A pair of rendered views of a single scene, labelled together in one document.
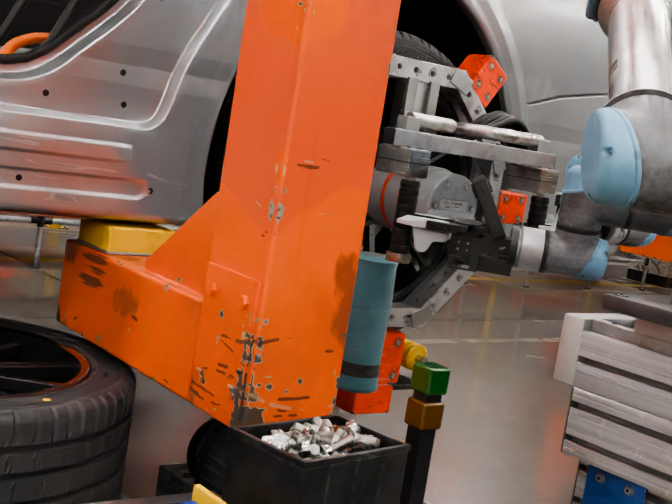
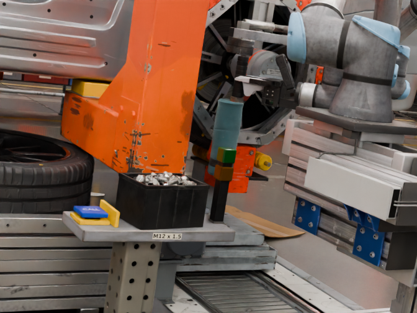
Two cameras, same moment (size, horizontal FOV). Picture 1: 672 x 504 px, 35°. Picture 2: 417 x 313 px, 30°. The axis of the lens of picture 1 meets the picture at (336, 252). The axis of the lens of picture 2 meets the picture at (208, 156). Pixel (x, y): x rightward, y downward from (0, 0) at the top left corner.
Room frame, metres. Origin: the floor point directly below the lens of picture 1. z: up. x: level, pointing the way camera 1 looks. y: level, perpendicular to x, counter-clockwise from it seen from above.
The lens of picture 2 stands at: (-0.62, -0.43, 0.98)
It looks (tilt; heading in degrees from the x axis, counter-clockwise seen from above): 10 degrees down; 9
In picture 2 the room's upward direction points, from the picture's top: 9 degrees clockwise
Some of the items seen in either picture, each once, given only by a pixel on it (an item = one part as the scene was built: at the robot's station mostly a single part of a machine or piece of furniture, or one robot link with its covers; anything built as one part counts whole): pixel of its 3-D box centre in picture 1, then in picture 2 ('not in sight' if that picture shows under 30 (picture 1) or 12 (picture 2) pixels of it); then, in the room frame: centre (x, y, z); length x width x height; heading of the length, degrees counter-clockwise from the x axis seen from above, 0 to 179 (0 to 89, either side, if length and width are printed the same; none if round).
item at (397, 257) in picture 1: (404, 218); (240, 77); (1.86, -0.11, 0.83); 0.04 x 0.04 x 0.16
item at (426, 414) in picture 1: (424, 412); (223, 172); (1.45, -0.16, 0.59); 0.04 x 0.04 x 0.04; 38
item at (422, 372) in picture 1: (430, 378); (226, 154); (1.45, -0.16, 0.64); 0.04 x 0.04 x 0.04; 38
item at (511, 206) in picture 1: (500, 206); (319, 76); (2.35, -0.34, 0.85); 0.09 x 0.08 x 0.07; 128
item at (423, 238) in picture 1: (421, 235); (247, 86); (1.83, -0.14, 0.80); 0.09 x 0.03 x 0.06; 93
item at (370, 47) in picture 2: not in sight; (370, 46); (1.27, -0.48, 0.98); 0.13 x 0.12 x 0.14; 85
